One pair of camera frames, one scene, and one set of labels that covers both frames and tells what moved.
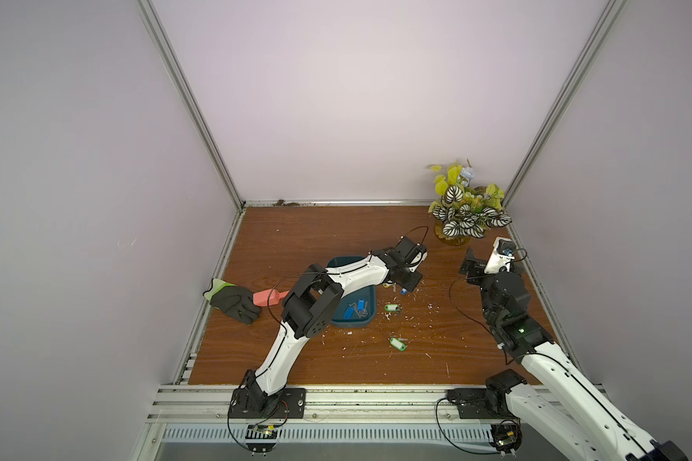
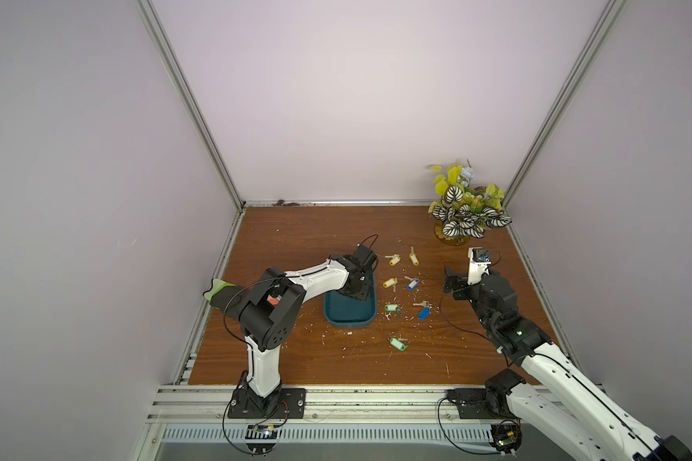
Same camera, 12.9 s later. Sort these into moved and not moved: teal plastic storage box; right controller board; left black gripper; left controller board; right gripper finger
Moved: left black gripper; right gripper finger
Not moved: left controller board; teal plastic storage box; right controller board
